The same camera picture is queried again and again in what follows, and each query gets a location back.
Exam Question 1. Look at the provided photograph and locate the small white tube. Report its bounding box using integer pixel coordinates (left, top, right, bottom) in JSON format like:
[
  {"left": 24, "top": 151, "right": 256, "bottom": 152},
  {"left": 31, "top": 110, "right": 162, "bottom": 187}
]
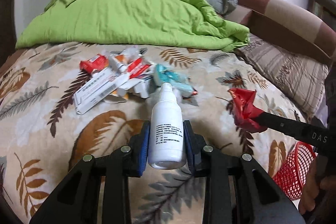
[{"left": 108, "top": 55, "right": 127, "bottom": 73}]

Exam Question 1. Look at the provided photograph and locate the striped beige pillow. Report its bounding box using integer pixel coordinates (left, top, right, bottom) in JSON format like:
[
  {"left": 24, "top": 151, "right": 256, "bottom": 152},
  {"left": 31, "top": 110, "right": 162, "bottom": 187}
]
[{"left": 236, "top": 34, "right": 329, "bottom": 118}]

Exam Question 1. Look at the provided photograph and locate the red white sachet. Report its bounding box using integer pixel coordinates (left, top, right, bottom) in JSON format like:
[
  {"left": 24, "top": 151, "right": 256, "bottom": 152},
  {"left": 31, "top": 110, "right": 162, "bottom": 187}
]
[{"left": 127, "top": 57, "right": 151, "bottom": 79}]

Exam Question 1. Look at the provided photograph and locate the brown beige headboard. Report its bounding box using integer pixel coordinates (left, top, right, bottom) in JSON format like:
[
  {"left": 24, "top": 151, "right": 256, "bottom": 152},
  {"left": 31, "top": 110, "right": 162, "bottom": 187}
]
[{"left": 225, "top": 0, "right": 335, "bottom": 66}]

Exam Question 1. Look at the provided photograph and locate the teal tissue packet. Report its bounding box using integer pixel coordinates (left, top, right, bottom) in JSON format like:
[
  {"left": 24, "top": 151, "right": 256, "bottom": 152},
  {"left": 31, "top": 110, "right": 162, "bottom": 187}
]
[{"left": 153, "top": 64, "right": 198, "bottom": 98}]

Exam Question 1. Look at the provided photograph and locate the red mesh trash basket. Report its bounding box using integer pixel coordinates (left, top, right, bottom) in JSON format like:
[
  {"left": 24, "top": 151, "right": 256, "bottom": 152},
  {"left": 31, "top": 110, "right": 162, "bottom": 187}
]
[{"left": 272, "top": 141, "right": 316, "bottom": 201}]

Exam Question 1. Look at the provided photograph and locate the green quilt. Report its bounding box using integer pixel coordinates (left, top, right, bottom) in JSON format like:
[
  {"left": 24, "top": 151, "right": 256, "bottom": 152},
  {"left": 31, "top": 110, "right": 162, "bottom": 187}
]
[{"left": 15, "top": 0, "right": 249, "bottom": 52}]

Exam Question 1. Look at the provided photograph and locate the red snack wrapper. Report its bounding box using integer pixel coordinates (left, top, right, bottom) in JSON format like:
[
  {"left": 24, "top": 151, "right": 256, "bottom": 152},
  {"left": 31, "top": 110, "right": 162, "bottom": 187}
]
[{"left": 79, "top": 54, "right": 108, "bottom": 75}]

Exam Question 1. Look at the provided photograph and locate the leaf pattern bed blanket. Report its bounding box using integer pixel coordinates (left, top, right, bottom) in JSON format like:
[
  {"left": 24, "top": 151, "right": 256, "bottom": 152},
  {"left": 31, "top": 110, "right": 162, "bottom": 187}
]
[{"left": 1, "top": 42, "right": 305, "bottom": 223}]

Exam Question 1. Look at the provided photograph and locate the small white blue box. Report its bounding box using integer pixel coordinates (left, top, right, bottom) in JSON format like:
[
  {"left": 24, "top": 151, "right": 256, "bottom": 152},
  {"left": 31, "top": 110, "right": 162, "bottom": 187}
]
[{"left": 116, "top": 76, "right": 157, "bottom": 99}]

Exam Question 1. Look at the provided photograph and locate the large white medicine box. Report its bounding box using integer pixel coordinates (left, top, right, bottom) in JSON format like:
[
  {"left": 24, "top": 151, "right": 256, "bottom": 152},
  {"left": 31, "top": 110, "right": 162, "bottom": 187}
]
[{"left": 73, "top": 67, "right": 130, "bottom": 115}]

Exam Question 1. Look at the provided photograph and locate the white plastic bottle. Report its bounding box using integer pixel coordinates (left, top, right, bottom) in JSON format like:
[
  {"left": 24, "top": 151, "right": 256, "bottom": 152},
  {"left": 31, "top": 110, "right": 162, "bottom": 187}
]
[{"left": 147, "top": 83, "right": 186, "bottom": 170}]

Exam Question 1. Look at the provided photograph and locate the right hand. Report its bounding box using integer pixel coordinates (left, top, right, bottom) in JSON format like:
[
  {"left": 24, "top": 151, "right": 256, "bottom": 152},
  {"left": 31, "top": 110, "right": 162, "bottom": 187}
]
[{"left": 298, "top": 158, "right": 335, "bottom": 215}]

